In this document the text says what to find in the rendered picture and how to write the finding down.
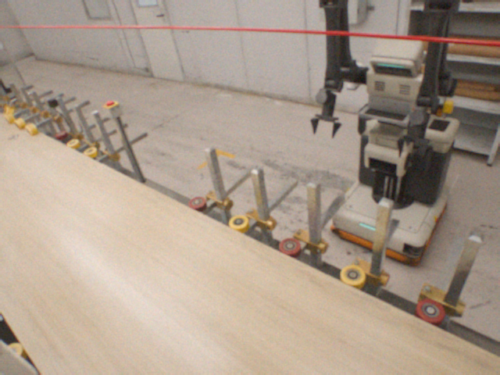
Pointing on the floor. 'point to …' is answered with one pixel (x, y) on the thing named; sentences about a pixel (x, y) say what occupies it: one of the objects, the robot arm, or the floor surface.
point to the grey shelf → (468, 72)
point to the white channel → (14, 362)
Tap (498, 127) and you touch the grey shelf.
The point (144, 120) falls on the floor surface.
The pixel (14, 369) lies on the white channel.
